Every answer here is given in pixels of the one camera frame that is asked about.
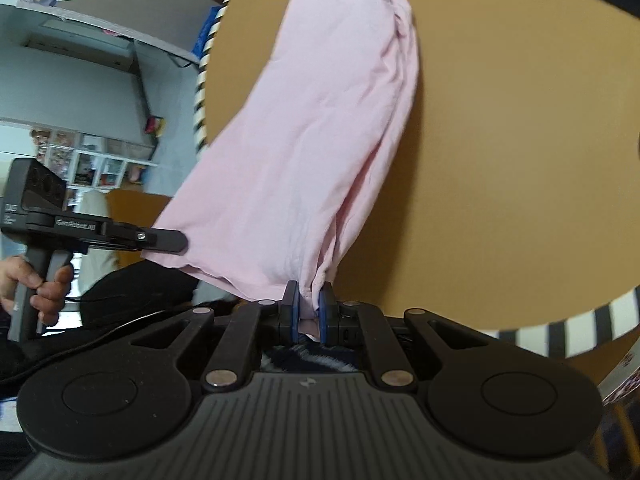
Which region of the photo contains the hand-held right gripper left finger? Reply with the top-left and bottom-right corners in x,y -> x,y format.
130,281 -> 301,392

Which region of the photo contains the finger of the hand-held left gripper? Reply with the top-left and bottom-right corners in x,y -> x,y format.
102,222 -> 189,255

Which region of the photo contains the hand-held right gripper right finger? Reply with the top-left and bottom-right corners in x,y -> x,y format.
318,281 -> 489,390

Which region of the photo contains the pink printed t-shirt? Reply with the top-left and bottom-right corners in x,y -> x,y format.
141,0 -> 420,333

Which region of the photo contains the person's left hand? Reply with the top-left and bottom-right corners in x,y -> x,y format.
0,255 -> 77,327

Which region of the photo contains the person's dark patterned clothing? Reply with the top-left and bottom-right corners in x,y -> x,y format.
0,262 -> 361,401

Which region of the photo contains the white display shelf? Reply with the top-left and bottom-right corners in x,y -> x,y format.
0,117 -> 158,191

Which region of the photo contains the black cable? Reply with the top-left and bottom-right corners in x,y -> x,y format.
0,292 -> 201,386

